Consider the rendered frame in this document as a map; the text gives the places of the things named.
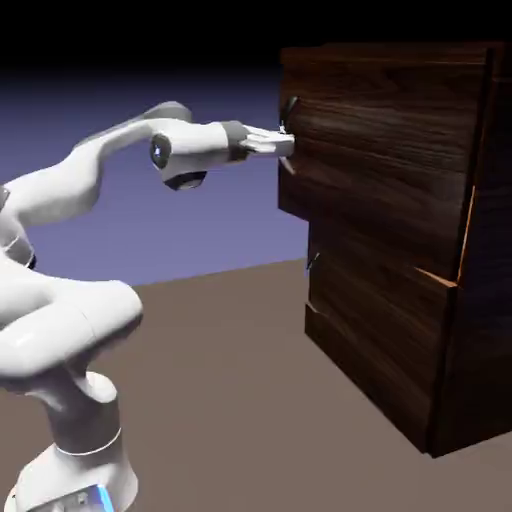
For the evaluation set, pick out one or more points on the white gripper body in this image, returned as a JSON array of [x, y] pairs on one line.
[[268, 143]]

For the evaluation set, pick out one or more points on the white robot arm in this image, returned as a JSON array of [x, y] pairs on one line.
[[60, 320]]

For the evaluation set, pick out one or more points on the dark wood cabinet door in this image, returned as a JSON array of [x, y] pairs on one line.
[[380, 340], [384, 160]]

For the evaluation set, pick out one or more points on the dark wood cabinet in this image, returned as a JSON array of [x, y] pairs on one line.
[[486, 360]]

